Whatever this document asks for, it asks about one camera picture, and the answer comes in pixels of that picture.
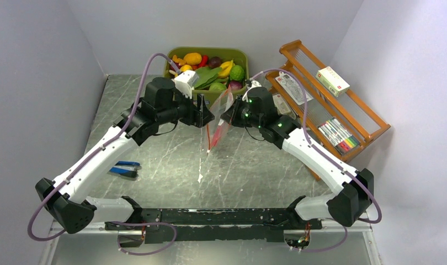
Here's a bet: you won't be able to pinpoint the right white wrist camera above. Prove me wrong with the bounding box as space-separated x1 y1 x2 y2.
243 79 262 98

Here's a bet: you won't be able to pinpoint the green plastic bin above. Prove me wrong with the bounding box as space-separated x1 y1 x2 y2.
164 46 251 109

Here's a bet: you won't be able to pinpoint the white green box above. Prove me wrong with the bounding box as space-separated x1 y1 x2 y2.
315 66 350 97

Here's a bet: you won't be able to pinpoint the green leafy vegetable toy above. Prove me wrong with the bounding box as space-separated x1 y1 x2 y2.
194 67 222 90

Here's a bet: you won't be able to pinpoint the blue black pliers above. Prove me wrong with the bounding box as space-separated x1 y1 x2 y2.
109 161 142 179

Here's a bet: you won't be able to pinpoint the small white packaged item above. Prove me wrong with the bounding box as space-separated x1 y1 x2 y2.
273 94 294 118

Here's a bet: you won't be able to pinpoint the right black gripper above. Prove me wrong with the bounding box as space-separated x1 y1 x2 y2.
220 94 263 130

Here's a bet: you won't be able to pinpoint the red chili pepper toy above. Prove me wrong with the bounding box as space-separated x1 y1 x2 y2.
209 122 228 150

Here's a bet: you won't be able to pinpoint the clear zip top bag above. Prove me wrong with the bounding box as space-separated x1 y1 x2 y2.
206 87 234 155

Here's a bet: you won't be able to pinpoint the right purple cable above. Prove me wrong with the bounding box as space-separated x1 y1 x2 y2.
249 68 382 254

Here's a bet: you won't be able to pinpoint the yellow banana toy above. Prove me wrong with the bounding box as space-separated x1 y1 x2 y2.
217 60 235 79

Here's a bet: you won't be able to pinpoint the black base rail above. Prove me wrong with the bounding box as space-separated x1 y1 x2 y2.
105 203 322 243

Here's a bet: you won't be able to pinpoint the green custard apple toy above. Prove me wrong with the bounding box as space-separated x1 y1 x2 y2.
228 65 245 81

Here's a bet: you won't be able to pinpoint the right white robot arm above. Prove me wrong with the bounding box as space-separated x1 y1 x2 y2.
220 87 374 229

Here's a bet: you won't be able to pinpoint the green round cabbage toy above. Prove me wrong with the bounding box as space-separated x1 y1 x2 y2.
208 82 227 92

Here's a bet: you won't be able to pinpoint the colour marker pen set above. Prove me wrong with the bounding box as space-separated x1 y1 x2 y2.
318 118 360 155

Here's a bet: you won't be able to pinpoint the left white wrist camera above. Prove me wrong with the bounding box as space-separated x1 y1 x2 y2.
173 70 199 99

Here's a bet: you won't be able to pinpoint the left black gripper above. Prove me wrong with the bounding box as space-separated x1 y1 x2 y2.
158 87 215 128

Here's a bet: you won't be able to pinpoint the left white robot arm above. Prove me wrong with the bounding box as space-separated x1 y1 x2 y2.
35 71 214 234

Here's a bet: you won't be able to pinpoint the purple onion toy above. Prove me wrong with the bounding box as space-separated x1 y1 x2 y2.
228 80 243 91

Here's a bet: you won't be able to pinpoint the white packaged card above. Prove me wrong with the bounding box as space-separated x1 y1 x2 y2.
275 71 305 105

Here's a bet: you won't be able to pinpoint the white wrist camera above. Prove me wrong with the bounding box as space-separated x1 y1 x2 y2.
173 70 199 99
243 79 262 98

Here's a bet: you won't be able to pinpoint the small red chili toy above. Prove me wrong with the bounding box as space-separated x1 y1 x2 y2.
198 55 209 68

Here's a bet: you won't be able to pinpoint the orange wooden rack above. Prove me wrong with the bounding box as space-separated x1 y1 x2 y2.
265 40 391 162

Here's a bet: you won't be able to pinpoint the dark purple fruit toy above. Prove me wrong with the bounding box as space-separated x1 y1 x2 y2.
207 56 222 69

